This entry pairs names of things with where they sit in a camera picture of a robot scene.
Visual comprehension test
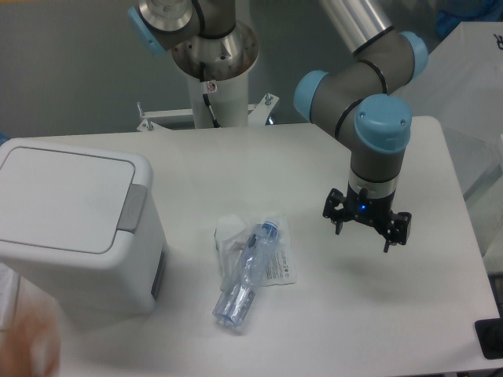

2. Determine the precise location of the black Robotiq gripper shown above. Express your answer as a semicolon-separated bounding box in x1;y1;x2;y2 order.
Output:
322;187;412;253

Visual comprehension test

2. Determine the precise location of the white push-button trash can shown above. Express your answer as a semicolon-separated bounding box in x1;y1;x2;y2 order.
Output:
1;138;166;314

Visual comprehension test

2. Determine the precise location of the white cabinet on right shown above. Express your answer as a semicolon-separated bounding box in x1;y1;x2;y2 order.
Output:
396;22;502;257

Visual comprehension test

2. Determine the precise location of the clear plastic water bottle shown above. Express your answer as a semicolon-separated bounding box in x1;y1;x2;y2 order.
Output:
213;217;281;328

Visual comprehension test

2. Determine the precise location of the clear plastic packaging bag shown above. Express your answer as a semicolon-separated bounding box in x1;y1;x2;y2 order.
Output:
214;212;297;287

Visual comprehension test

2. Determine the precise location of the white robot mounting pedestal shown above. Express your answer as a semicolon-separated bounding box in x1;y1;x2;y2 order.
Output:
137;72;279;132

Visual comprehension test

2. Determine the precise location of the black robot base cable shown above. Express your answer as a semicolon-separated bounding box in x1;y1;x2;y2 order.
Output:
198;62;220;129

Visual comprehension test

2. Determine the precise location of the blue object in background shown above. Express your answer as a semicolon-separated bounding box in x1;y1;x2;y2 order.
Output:
435;1;502;39

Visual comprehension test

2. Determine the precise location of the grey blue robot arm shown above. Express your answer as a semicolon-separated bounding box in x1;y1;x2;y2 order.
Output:
128;1;428;246

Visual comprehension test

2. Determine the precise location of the black device at table edge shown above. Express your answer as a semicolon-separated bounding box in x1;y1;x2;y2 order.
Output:
475;318;502;360

